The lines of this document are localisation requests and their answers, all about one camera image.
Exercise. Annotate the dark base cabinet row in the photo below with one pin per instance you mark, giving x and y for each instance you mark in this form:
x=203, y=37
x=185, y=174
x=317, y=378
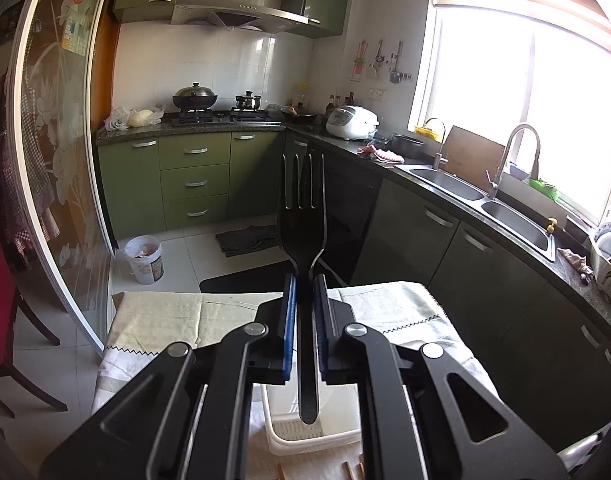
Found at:
x=435, y=260

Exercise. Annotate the white plastic bucket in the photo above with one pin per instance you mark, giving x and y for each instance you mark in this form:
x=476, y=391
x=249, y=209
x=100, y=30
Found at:
x=144, y=262

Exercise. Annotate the dark frying pan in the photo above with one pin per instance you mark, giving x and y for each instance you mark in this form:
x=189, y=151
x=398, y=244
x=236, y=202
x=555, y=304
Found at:
x=300, y=116

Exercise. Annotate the yellow topped container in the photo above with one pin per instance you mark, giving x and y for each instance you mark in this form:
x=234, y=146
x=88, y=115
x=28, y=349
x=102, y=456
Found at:
x=301, y=89

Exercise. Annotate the white plastic utensil holder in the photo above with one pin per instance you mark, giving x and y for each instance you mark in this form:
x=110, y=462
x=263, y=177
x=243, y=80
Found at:
x=280, y=425

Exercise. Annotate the black floor mat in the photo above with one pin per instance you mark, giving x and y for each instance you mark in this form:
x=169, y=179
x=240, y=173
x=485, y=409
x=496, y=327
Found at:
x=245, y=280

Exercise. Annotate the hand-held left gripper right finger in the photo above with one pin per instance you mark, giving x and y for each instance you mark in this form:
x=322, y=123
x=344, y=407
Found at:
x=323, y=330

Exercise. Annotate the kitchen window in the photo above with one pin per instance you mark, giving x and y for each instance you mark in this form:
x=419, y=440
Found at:
x=485, y=85

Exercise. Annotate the wall hook rack with tools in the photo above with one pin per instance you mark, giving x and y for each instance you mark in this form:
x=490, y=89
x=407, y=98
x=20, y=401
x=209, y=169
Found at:
x=395, y=75

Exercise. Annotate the dark stone countertop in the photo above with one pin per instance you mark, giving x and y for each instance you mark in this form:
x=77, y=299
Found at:
x=578, y=292

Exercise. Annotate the small yellow knob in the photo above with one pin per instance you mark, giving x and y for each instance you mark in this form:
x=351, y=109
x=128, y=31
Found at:
x=551, y=225

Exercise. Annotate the small black kettle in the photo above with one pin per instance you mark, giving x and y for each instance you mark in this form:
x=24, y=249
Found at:
x=248, y=101

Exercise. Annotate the crumpled grey rag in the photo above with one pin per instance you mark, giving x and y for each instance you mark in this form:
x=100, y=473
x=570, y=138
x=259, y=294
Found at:
x=575, y=262

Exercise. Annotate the checkered apron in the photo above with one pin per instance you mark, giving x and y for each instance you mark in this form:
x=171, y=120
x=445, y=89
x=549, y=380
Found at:
x=28, y=170

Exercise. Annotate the white rice cooker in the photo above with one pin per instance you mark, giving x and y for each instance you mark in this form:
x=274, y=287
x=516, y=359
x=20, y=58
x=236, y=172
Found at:
x=350, y=122

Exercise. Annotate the small blue bowl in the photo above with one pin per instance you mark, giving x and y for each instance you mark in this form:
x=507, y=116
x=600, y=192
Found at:
x=518, y=171

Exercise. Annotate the black slotted spatula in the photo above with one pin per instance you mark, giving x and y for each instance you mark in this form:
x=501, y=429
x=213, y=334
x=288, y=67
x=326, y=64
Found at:
x=303, y=230

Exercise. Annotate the pale patterned tablecloth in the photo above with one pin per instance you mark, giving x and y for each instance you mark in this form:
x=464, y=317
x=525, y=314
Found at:
x=160, y=315

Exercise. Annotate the steel double sink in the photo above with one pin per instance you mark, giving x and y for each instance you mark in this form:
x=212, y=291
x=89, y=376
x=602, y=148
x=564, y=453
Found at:
x=515, y=222

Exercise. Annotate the pale round food bag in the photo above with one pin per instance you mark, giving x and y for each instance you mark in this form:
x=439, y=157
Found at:
x=140, y=118

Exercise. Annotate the flower patterned sliding door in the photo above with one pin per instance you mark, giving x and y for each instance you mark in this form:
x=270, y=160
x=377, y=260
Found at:
x=70, y=160

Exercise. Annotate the pink cloth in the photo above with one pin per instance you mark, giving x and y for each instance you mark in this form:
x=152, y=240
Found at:
x=383, y=155

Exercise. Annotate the yellow sponge dish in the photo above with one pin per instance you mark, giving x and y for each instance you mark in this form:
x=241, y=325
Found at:
x=429, y=132

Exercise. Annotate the wooden cutting board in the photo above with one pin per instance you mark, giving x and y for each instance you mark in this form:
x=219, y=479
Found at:
x=473, y=157

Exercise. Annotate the white wall socket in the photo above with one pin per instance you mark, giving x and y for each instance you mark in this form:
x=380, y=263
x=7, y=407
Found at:
x=378, y=94

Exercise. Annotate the green plastic tray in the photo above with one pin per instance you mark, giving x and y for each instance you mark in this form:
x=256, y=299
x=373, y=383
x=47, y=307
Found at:
x=544, y=190

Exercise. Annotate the black wok with lid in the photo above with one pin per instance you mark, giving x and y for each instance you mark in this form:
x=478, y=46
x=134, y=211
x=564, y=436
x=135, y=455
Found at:
x=195, y=96

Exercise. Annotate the white plastic bag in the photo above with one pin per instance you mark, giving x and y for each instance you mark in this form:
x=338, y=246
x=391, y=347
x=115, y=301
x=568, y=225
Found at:
x=114, y=122

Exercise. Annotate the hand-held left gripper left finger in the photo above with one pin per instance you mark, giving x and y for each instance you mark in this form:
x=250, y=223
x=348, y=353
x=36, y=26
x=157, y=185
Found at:
x=289, y=330

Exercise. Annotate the grey floor cloth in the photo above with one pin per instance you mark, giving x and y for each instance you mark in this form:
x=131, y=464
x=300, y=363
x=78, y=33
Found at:
x=245, y=240

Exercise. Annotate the hanging wall ornament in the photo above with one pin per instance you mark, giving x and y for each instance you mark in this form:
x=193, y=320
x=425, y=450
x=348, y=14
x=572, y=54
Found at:
x=360, y=60

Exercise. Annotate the black gas stove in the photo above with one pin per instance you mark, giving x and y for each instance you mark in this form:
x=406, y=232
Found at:
x=205, y=119

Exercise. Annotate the small curved steel faucet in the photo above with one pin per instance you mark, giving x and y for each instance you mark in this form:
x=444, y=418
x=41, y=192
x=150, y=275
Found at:
x=439, y=160

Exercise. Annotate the black cooking pot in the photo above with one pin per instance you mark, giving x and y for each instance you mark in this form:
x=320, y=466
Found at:
x=408, y=145

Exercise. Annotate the white dish rack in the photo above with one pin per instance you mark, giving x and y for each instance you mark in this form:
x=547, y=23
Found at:
x=610, y=260

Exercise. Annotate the green base cabinet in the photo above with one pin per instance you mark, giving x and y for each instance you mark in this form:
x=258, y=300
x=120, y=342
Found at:
x=135, y=190

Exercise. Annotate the tall steel kitchen faucet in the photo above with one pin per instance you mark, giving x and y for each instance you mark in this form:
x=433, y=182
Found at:
x=508, y=147

